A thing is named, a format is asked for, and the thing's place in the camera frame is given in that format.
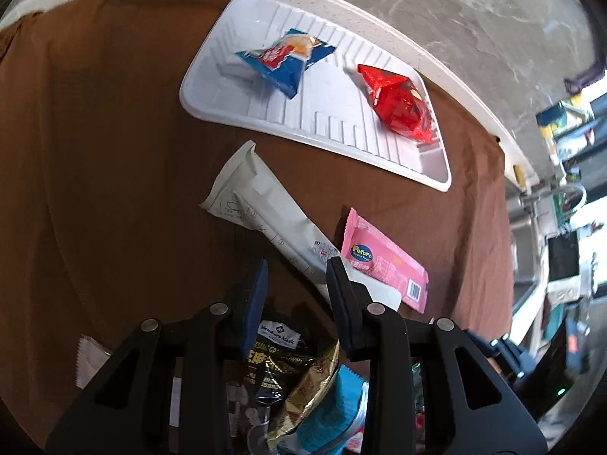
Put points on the white plastic tray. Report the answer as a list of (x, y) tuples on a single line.
[(322, 99)]

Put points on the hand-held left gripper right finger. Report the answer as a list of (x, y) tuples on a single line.
[(342, 310)]

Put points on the black snack packet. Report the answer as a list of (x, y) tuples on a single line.
[(270, 365)]

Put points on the brown tablecloth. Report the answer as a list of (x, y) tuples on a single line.
[(95, 175)]

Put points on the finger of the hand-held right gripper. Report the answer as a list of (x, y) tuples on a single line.
[(505, 353)]

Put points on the gold foil snack packet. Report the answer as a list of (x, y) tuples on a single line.
[(303, 393)]

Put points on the steel sink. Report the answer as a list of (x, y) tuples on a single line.
[(524, 260)]

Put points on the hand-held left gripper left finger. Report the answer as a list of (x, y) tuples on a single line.
[(256, 303)]

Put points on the small yellow object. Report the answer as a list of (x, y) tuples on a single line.
[(519, 175)]

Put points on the small white paper packet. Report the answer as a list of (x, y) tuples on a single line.
[(90, 360)]

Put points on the pink snack packet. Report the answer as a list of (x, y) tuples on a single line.
[(384, 260)]

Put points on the light blue snack packet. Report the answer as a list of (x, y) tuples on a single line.
[(332, 407)]

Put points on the long white snack packet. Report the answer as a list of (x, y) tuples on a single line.
[(270, 208)]

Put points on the steel faucet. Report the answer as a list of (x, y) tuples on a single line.
[(566, 192)]

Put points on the red clear snack packet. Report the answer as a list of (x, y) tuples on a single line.
[(398, 102)]

